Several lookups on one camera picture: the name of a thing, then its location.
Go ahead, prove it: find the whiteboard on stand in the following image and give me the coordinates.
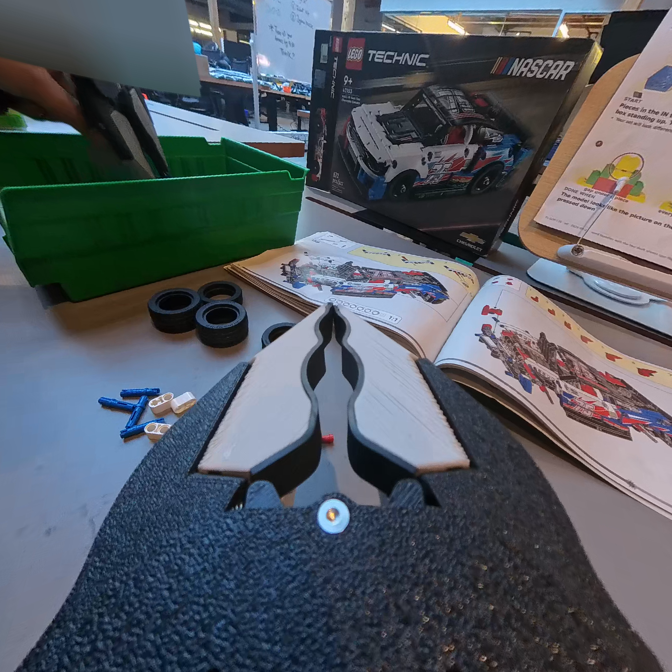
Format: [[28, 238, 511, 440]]
[[252, 0, 334, 129]]

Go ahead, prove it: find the person's left hand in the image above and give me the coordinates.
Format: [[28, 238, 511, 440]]
[[0, 58, 87, 134]]

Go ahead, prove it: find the printed paper sheet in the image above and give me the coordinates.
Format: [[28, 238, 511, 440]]
[[534, 10, 672, 258]]

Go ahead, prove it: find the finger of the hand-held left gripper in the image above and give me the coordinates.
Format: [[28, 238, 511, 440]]
[[88, 107, 158, 182], [128, 88, 170, 178]]

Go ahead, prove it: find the long wooden workbench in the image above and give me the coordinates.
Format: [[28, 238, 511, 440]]
[[197, 73, 313, 132]]

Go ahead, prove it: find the white stand base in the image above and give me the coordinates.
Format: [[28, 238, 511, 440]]
[[526, 244, 672, 337]]

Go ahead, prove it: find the toy car set box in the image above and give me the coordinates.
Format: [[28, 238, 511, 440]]
[[306, 29, 603, 258]]

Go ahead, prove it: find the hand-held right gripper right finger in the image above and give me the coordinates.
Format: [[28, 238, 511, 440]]
[[335, 306, 471, 495]]

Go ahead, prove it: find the green plastic bin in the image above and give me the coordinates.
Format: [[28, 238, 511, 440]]
[[0, 131, 309, 302]]

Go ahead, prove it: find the black toy tire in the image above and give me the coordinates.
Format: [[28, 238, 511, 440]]
[[261, 322, 297, 348], [148, 288, 203, 334], [198, 281, 244, 306], [195, 300, 249, 348]]

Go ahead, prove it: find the toy car instruction booklet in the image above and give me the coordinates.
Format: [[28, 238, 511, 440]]
[[225, 232, 672, 520]]

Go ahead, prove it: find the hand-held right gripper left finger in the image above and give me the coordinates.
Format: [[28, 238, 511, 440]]
[[197, 303, 336, 495]]

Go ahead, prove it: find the rounded wooden board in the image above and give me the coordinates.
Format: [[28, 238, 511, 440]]
[[517, 52, 672, 300]]

